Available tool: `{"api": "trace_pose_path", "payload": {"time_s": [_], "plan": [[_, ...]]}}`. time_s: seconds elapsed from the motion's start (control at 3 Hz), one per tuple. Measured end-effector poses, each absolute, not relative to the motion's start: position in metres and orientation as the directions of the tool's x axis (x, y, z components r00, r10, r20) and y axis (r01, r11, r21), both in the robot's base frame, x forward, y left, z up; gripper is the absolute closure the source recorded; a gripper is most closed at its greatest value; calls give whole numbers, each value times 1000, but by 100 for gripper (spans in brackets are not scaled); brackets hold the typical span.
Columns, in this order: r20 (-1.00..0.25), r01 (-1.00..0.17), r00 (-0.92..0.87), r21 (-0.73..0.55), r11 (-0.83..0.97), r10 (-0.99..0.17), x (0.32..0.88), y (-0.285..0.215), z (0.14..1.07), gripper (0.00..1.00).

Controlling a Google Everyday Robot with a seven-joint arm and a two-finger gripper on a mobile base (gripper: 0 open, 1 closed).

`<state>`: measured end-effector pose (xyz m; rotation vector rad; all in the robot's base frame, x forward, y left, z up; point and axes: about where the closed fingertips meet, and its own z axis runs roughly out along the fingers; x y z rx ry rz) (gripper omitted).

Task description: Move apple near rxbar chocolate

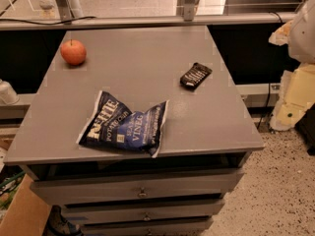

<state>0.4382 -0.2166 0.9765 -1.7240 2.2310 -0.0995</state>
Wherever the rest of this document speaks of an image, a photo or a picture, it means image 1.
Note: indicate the black rxbar chocolate wrapper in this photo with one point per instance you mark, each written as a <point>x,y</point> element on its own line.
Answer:
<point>195,76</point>

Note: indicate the cardboard box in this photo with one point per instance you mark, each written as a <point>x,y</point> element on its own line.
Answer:
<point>27,214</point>

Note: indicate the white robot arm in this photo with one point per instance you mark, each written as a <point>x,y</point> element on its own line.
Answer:
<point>299,35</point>

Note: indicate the blue kettle chips bag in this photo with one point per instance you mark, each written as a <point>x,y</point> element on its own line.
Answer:
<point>114,125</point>

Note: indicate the red apple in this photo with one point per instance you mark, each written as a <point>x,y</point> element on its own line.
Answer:
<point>73,52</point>

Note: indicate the grey metal rail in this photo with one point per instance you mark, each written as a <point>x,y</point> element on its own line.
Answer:
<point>90,22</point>

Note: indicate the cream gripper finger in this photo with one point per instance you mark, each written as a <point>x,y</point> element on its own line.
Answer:
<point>296,96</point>

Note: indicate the grey drawer cabinet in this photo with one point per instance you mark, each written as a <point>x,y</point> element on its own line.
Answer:
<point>207,136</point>

